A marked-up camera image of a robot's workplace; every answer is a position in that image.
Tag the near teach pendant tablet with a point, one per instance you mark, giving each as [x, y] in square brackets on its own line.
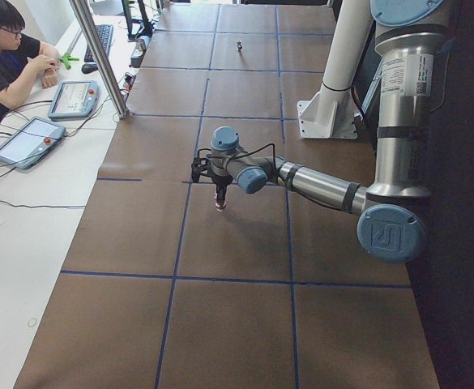
[31, 143]

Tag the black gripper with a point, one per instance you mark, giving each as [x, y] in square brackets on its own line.
[220, 185]

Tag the aluminium frame post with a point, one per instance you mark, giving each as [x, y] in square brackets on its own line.
[87, 24]

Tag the far teach pendant tablet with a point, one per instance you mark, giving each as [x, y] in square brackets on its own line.
[74, 100]

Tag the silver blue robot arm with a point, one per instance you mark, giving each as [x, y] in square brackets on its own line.
[407, 37]

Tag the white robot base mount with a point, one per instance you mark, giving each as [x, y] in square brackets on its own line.
[330, 112]

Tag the seated person in black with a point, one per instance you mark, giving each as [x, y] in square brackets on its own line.
[23, 61]

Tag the green plastic tool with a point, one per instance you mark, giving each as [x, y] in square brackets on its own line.
[66, 59]

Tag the black monitor stand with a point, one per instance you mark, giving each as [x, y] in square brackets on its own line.
[140, 17]

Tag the white PPR valve with metal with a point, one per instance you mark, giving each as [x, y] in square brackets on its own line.
[220, 203]

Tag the black computer mouse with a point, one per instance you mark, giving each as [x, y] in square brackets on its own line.
[89, 67]

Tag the teach pendant tablet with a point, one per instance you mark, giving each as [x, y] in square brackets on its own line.
[31, 143]
[74, 100]

